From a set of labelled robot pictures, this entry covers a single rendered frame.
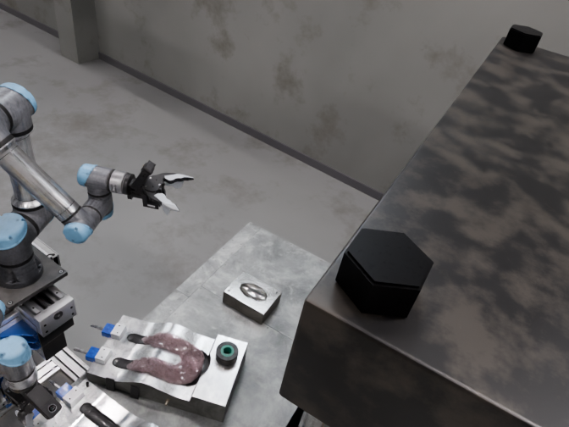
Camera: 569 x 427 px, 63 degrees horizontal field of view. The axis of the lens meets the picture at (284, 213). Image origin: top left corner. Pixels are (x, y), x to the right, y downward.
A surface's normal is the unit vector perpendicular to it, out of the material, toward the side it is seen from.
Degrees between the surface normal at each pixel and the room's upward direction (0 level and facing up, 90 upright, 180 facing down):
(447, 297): 0
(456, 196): 0
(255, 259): 0
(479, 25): 90
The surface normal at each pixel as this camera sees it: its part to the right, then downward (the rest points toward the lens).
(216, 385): 0.15, -0.76
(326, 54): -0.56, 0.46
